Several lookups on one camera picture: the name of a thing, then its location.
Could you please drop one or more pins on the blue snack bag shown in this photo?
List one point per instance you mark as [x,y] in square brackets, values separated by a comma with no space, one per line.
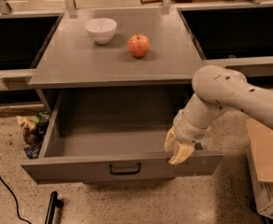
[32,152]

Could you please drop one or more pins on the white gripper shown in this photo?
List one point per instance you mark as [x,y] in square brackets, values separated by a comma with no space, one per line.
[189,131]

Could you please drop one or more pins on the grey top drawer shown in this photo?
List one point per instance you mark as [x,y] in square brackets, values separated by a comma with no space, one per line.
[113,134]

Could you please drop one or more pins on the cardboard box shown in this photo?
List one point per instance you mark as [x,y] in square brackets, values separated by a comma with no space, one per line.
[260,159]

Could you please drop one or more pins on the grey drawer cabinet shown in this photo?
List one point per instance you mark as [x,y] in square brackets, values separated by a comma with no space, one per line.
[73,60]

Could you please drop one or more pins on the pile of snack bags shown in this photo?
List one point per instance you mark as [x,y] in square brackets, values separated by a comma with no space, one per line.
[34,129]

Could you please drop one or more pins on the red apple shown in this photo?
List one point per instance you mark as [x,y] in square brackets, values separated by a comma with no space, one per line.
[138,45]

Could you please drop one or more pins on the black bar handle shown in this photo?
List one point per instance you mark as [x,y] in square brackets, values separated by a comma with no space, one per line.
[54,203]

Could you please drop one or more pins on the white ceramic bowl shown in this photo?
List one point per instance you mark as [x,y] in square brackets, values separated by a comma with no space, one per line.
[101,30]

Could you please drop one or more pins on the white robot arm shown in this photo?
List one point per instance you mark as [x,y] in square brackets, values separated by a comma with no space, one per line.
[215,90]

